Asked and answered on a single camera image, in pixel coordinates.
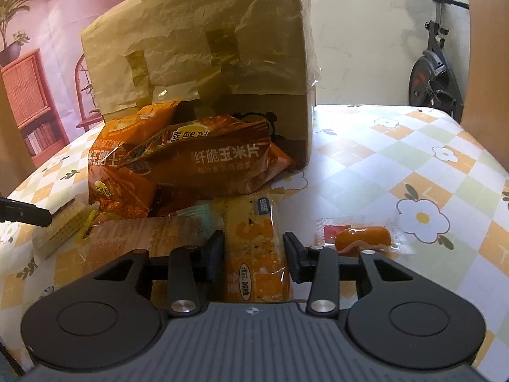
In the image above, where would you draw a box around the wooden panel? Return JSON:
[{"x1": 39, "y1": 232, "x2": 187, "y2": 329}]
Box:
[
  {"x1": 0, "y1": 72, "x2": 34, "y2": 197},
  {"x1": 463, "y1": 0, "x2": 509, "y2": 176}
]

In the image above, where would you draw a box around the clear brown biscuit packet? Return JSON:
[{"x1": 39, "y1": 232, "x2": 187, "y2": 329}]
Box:
[{"x1": 80, "y1": 215, "x2": 217, "y2": 291}]

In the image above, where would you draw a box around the black exercise bike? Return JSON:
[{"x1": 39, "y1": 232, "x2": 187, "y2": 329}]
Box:
[{"x1": 400, "y1": 0, "x2": 471, "y2": 113}]

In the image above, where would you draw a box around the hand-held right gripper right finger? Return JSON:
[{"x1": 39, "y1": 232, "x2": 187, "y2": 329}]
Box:
[{"x1": 283, "y1": 231, "x2": 428, "y2": 314}]

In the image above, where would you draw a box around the pale teal snack packet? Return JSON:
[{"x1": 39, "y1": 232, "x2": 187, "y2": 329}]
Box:
[{"x1": 175, "y1": 203, "x2": 224, "y2": 231}]

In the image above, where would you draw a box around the sausage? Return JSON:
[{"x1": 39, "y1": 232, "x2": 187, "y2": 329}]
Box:
[{"x1": 317, "y1": 218, "x2": 403, "y2": 256}]

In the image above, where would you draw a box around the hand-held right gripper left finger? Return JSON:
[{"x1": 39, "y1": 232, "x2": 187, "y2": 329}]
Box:
[{"x1": 80, "y1": 230, "x2": 226, "y2": 316}]

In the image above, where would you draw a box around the cardboard box with tape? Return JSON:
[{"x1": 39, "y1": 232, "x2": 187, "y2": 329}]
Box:
[{"x1": 80, "y1": 0, "x2": 319, "y2": 168}]

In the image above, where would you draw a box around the dark orange corn chips packet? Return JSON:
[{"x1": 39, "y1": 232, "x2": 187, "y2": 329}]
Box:
[{"x1": 121, "y1": 115, "x2": 296, "y2": 199}]

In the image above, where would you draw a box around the wafer biscuit packet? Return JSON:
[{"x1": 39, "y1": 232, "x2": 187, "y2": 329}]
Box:
[{"x1": 31, "y1": 200, "x2": 101, "y2": 262}]

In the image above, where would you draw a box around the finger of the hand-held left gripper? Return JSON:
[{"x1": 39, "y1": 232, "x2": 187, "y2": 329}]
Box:
[{"x1": 0, "y1": 197, "x2": 52, "y2": 227}]

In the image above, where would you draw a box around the printed wall tapestry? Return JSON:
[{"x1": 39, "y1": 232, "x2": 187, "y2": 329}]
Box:
[{"x1": 0, "y1": 0, "x2": 168, "y2": 168}]

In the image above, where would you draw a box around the orange cereal bar packet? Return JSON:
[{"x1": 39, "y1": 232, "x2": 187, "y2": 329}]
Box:
[{"x1": 220, "y1": 193, "x2": 294, "y2": 304}]

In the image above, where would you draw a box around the checkered floral tablecloth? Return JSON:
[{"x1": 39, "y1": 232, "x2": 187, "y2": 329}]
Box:
[{"x1": 0, "y1": 103, "x2": 509, "y2": 371}]

